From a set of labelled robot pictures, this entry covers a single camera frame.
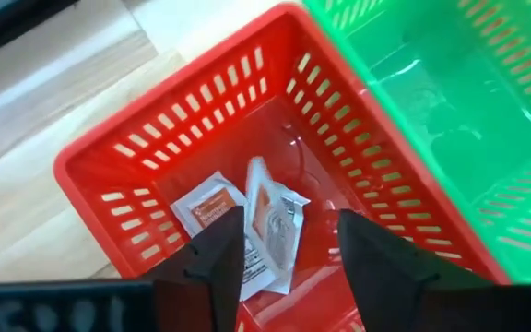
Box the green plastic basket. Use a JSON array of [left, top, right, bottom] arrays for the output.
[[301, 0, 531, 285]]

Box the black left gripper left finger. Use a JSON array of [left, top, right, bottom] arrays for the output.
[[140, 206, 246, 332]]

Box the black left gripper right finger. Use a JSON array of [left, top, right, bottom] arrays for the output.
[[337, 209, 495, 332]]

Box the red plastic basket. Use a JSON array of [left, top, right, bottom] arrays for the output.
[[53, 2, 512, 332]]

